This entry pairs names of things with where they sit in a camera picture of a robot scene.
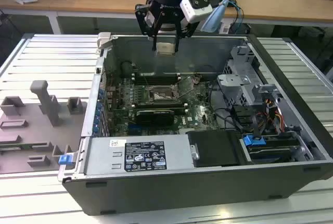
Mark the blue disk carrier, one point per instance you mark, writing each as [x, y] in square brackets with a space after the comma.
[252, 140]

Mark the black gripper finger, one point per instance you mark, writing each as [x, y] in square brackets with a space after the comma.
[141, 20]
[187, 30]

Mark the black RAM slot bank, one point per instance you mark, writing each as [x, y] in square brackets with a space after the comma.
[156, 106]
[156, 79]

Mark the silver square CPU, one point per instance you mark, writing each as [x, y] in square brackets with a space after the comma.
[165, 48]

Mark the silver power supply box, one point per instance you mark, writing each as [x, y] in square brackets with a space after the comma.
[104, 156]

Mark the grey parts rack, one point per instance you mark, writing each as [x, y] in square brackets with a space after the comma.
[26, 130]

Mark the blue case latch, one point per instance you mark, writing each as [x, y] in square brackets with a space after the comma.
[65, 160]

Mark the black graphics card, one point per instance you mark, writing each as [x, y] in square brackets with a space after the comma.
[154, 117]

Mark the black hard disk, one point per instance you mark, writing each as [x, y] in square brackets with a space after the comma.
[270, 153]

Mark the black PC case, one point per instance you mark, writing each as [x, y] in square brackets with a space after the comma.
[182, 195]

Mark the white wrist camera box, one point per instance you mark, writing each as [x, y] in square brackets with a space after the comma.
[195, 13]

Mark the pale blue teach pendant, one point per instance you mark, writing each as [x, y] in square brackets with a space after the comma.
[216, 18]

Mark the silver metal disk bay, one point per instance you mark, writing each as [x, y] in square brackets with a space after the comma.
[239, 83]

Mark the round coin battery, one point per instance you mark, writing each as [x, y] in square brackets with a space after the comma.
[197, 79]

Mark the green motherboard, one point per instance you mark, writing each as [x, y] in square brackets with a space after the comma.
[200, 114]

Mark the blue card clip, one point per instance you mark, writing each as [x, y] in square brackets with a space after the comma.
[96, 121]
[95, 130]
[100, 93]
[98, 110]

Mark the black plastic shroud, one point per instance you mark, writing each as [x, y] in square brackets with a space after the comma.
[216, 148]

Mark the CPU socket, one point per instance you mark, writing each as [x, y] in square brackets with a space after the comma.
[161, 96]

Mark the grey plastic drive bracket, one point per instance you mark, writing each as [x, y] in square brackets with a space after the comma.
[268, 91]

